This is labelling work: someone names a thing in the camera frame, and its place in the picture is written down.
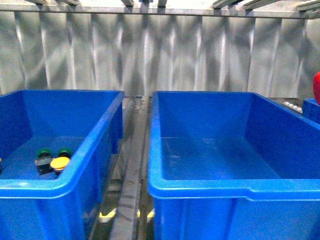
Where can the red push button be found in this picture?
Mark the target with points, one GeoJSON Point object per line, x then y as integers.
{"type": "Point", "coordinates": [316, 87]}

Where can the empty middle blue bin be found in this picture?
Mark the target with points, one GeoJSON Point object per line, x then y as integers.
{"type": "Point", "coordinates": [232, 166]}

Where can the steel upper shelf beam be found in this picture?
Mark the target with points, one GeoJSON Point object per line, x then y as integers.
{"type": "Point", "coordinates": [283, 9]}

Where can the right blue bin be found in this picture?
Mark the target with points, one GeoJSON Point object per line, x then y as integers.
{"type": "Point", "coordinates": [311, 110]}

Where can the yellow push button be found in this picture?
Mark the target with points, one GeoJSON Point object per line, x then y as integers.
{"type": "Point", "coordinates": [58, 164]}

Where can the left blue bin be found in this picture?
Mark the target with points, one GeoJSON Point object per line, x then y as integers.
{"type": "Point", "coordinates": [56, 149]}

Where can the steel roller track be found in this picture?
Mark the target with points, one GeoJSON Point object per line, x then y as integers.
{"type": "Point", "coordinates": [126, 208]}

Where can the green push button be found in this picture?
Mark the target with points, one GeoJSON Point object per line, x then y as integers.
{"type": "Point", "coordinates": [64, 152]}
{"type": "Point", "coordinates": [42, 161]}

